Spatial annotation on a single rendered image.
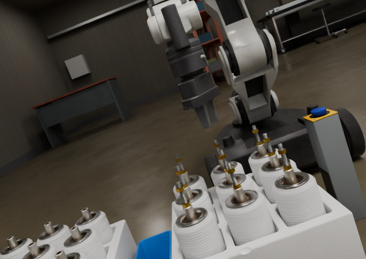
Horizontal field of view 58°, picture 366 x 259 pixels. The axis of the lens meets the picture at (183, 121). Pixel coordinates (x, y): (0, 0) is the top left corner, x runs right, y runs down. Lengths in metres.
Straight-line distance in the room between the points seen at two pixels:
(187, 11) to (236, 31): 0.48
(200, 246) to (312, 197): 0.26
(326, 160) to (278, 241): 0.32
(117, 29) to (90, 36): 0.72
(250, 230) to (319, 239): 0.14
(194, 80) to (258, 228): 0.35
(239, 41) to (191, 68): 0.48
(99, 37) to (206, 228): 8.42
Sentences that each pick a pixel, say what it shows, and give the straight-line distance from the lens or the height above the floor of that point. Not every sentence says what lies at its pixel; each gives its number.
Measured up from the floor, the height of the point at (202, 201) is 0.24.
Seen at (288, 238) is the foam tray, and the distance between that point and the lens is 0.74.
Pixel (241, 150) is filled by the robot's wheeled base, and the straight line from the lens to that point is 1.28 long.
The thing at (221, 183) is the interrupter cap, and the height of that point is 0.25.
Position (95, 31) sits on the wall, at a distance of 9.04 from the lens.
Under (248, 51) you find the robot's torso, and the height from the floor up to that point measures 0.53.
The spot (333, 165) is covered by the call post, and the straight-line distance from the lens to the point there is 0.99.
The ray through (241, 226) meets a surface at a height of 0.21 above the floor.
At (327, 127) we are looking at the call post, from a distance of 0.96.
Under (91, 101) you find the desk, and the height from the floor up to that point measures 0.54.
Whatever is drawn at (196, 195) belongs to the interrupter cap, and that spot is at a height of 0.25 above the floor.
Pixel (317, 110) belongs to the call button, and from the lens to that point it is 0.96.
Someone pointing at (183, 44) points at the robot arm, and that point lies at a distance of 0.74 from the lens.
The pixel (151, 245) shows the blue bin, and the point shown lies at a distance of 1.09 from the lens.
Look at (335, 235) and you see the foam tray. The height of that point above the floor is 0.14.
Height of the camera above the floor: 0.57
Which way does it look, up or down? 9 degrees down
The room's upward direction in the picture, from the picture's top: 21 degrees counter-clockwise
